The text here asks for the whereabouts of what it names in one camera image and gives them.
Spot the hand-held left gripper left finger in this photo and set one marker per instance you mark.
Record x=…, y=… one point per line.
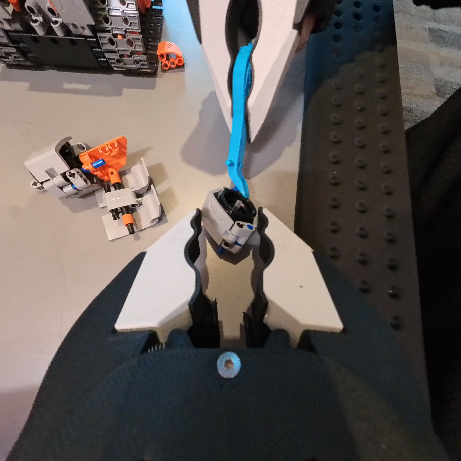
x=158, y=288

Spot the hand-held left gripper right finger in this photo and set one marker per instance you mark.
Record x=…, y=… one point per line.
x=302, y=288

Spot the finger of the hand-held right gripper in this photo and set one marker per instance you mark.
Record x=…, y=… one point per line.
x=277, y=54
x=214, y=43

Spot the light blue plastic tool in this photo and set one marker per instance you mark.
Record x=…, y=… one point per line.
x=239, y=108

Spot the grey black wheel Lego assembly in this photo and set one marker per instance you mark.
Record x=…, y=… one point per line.
x=214, y=219

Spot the grey orange axle assembly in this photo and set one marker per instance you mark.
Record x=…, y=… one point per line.
x=122, y=201

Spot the black wheel hub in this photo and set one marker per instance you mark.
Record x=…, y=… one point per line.
x=239, y=207

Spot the person's right hand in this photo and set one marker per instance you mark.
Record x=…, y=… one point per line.
x=307, y=27

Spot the orange two-hole connector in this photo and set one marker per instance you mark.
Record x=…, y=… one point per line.
x=171, y=56

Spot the grey orange toy robot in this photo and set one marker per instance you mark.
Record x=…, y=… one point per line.
x=72, y=32

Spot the black dimpled panel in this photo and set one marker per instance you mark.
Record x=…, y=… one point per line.
x=360, y=180

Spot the grey shell block assembly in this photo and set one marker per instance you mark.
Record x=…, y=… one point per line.
x=46, y=162

